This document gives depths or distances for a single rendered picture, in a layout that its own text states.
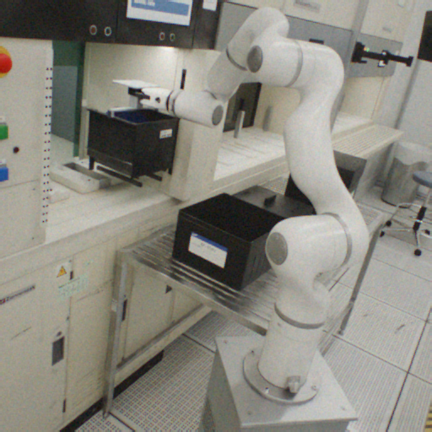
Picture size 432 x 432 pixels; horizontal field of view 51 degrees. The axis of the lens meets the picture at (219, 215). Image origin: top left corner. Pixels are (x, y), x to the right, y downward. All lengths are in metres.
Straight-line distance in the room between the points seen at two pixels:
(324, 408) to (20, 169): 0.91
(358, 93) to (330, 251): 3.56
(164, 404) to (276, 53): 1.55
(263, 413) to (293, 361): 0.13
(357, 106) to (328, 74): 3.39
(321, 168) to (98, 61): 1.15
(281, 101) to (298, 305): 2.17
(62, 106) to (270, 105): 1.40
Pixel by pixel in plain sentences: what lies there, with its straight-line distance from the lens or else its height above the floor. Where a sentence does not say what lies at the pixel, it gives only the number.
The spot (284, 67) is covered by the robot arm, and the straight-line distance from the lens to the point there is 0.98.
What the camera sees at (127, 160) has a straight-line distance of 1.48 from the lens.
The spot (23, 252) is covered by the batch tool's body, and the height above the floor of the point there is 0.87.
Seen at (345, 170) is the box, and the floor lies 1.01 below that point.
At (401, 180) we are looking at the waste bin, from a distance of 5.08.
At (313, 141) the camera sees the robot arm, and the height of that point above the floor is 1.32.
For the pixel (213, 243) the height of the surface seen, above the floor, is 0.88.
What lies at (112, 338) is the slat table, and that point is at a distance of 1.74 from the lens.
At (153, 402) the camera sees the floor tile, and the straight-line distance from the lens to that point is 2.09.
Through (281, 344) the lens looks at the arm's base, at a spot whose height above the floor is 0.89.
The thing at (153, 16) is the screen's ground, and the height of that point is 1.48.
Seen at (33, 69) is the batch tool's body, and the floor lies 1.33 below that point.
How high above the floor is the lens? 1.53
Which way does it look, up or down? 24 degrees down
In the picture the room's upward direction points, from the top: 11 degrees clockwise
